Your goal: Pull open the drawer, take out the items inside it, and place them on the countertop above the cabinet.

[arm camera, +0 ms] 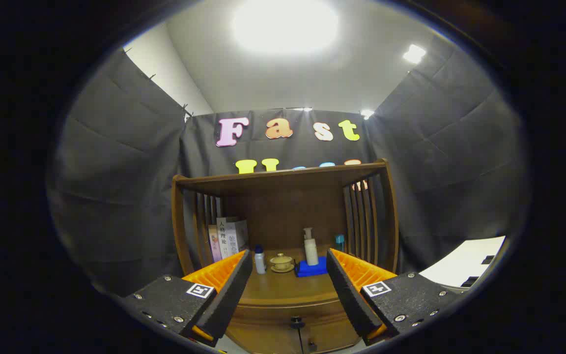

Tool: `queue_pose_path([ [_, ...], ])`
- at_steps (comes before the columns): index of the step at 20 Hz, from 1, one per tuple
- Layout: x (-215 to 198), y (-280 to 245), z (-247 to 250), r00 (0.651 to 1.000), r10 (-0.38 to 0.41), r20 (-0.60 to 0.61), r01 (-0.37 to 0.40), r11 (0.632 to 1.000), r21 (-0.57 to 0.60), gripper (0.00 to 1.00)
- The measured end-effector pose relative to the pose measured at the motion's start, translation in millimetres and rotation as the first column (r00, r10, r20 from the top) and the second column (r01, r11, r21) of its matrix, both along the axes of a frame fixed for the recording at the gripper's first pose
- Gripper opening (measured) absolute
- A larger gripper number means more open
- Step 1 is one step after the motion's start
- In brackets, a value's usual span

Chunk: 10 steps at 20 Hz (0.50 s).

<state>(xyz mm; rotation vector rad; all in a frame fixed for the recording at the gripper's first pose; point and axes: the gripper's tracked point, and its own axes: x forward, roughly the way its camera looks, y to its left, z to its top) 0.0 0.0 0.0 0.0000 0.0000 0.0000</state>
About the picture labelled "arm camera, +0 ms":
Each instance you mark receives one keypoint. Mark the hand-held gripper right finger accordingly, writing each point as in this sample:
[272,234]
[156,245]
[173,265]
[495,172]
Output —
[352,295]

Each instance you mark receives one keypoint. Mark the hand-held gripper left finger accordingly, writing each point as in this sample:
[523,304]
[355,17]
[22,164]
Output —
[224,300]

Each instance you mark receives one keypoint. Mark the wooden drawer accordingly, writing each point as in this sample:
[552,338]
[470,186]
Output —
[273,314]

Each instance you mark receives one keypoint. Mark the wooden countertop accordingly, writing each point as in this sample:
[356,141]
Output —
[288,289]

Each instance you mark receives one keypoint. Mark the wooden cabinet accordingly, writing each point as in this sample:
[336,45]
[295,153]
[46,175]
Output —
[283,211]

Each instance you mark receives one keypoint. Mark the white filing cabinet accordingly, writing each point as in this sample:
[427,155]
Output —
[460,263]

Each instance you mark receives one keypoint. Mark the blue folded cloth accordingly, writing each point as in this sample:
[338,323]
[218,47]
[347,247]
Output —
[311,270]

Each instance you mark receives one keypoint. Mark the white bottle blue cap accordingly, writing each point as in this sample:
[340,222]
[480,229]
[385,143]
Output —
[260,261]

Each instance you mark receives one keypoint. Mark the teal bottle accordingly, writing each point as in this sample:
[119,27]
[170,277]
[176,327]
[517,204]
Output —
[340,242]

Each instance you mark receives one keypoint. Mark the purple book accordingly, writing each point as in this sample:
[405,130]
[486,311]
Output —
[214,246]

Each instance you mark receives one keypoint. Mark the plain white book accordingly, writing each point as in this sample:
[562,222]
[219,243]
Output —
[223,241]

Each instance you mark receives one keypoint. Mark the white pump bottle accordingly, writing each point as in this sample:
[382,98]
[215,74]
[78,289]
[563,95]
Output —
[311,250]

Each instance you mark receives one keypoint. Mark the white patterned book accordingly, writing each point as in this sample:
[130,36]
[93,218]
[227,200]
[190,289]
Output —
[240,233]

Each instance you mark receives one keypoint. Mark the beige lidded tea cup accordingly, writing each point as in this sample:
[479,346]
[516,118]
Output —
[281,261]

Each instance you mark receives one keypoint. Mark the large ceiling light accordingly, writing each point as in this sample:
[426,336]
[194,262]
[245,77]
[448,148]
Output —
[285,24]

